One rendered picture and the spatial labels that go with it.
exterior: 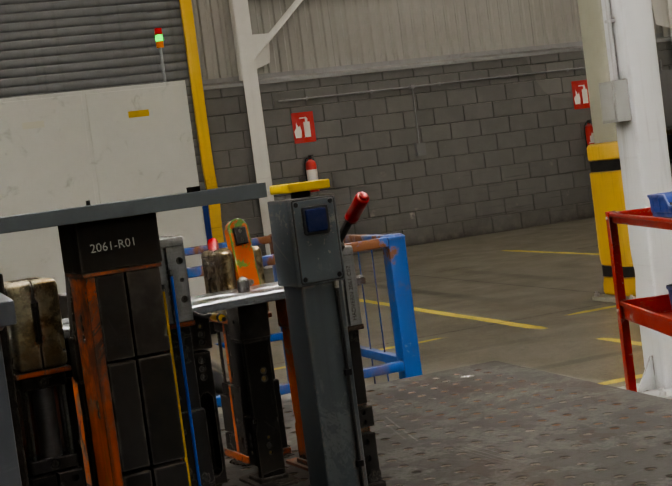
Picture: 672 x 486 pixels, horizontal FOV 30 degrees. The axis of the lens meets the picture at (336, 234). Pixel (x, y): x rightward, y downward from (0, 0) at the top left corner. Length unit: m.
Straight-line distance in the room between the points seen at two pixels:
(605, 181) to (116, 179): 3.66
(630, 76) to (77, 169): 5.19
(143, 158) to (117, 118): 0.36
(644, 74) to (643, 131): 0.25
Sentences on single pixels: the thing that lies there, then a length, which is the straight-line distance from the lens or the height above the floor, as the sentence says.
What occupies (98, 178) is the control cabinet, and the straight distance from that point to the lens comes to 9.70.
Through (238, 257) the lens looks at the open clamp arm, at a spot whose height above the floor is 1.05.
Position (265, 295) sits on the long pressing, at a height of 1.00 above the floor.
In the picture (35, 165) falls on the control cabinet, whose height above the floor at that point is 1.48.
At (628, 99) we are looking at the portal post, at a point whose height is 1.30.
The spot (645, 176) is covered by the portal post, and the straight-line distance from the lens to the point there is 5.60.
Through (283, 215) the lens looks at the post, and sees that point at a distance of 1.60.
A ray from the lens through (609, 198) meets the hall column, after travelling 8.81.
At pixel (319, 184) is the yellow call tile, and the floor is 1.15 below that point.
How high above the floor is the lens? 1.17
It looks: 3 degrees down
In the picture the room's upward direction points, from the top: 7 degrees counter-clockwise
